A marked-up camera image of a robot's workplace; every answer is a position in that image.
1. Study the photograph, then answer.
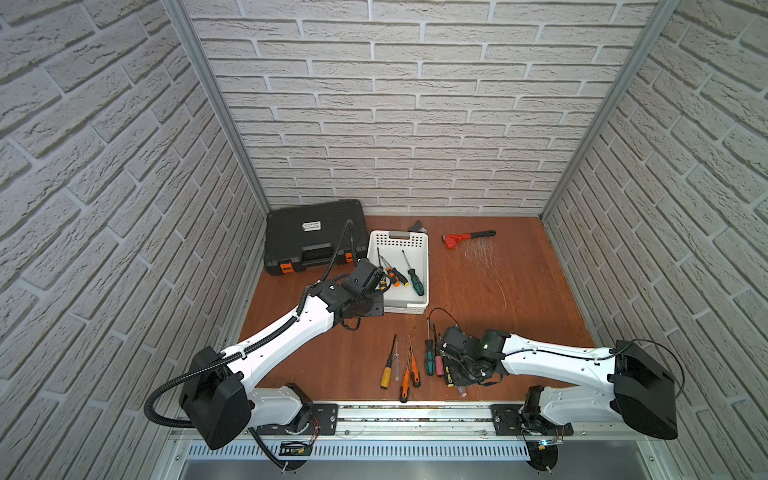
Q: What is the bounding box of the black yellow slim screwdriver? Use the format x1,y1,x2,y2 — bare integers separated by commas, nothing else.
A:
444,371,455,388

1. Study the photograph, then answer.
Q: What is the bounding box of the black yellow short screwdriver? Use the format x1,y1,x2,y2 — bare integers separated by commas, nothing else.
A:
377,252,392,293

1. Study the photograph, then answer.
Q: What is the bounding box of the orange black small screwdriver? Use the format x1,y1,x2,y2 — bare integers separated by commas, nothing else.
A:
377,250,409,287

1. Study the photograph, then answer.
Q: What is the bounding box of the clear handle screwdriver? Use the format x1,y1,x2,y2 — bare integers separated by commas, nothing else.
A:
392,338,401,382

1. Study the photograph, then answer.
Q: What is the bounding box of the yellow handle screwdriver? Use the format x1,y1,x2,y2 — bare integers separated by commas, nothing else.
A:
380,335,397,390

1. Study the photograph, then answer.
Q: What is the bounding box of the large green black screwdriver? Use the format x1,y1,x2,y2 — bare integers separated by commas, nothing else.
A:
402,250,425,297

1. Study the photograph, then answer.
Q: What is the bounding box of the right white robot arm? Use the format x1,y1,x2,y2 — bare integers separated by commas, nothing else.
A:
438,326,680,440

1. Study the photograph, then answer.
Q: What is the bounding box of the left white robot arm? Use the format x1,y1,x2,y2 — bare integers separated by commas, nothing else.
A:
143,257,385,450

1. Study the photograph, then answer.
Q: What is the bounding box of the short orange screwdriver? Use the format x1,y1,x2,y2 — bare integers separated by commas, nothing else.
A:
408,337,421,388

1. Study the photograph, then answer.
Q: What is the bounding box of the white perforated plastic bin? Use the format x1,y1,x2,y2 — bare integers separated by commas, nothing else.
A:
367,230,430,315

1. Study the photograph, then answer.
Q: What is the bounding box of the long orange screwdriver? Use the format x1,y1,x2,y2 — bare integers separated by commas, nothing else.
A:
399,355,411,404

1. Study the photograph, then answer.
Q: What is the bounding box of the black plastic tool case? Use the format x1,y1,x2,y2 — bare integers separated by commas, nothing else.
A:
264,199,369,276

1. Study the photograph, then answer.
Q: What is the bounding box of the small dark metal object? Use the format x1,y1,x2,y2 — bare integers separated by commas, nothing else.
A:
408,221,427,233

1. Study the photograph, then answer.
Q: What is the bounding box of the pink handle screwdriver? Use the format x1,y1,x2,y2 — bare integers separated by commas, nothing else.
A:
431,326,445,377

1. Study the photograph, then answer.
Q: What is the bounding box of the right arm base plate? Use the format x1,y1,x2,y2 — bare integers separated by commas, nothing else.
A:
490,404,574,437

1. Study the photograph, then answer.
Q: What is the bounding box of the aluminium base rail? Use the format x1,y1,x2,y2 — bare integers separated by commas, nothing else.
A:
169,398,661,445

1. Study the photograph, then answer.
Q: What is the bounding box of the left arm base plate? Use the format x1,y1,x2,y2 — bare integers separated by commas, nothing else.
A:
257,403,339,436

